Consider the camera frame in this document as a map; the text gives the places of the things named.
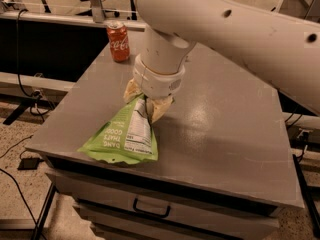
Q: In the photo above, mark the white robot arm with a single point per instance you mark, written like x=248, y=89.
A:
x=280, y=50

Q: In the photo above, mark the grey drawer cabinet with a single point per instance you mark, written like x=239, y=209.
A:
x=119, y=211

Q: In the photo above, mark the black drawer handle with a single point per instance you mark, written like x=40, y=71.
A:
x=151, y=208

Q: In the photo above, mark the black power adapter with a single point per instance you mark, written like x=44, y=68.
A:
x=29, y=164

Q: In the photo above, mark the metal rail frame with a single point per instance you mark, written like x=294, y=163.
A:
x=67, y=12

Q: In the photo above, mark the orange soda can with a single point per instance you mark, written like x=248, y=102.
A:
x=118, y=41

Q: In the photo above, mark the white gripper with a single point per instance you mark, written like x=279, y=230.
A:
x=156, y=83

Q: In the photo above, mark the green rice chip bag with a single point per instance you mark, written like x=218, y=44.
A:
x=127, y=138

